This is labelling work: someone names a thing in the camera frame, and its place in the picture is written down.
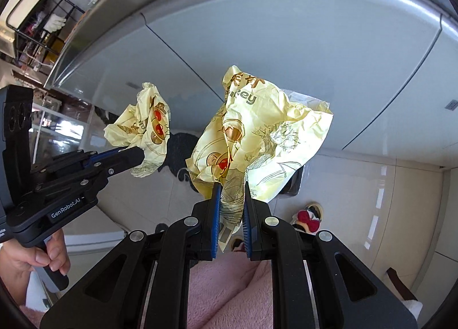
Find small yellow wrapper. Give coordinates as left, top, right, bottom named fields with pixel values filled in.
left=104, top=83, right=171, bottom=178

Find large yellow wrapper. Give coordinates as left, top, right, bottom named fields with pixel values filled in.
left=186, top=66, right=333, bottom=250

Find black trash bin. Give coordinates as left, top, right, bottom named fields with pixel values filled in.
left=279, top=166, right=304, bottom=197

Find person's left hand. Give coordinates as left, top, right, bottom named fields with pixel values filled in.
left=0, top=229, right=71, bottom=306

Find red patterned slipper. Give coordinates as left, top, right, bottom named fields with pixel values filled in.
left=290, top=202, right=324, bottom=235

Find pink fuzzy trouser leg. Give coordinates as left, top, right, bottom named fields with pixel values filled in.
left=187, top=251, right=273, bottom=328

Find black cloud floor mat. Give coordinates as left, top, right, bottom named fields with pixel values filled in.
left=158, top=132, right=198, bottom=193

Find black side shelf rack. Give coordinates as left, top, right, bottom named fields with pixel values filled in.
left=1, top=0, right=85, bottom=76

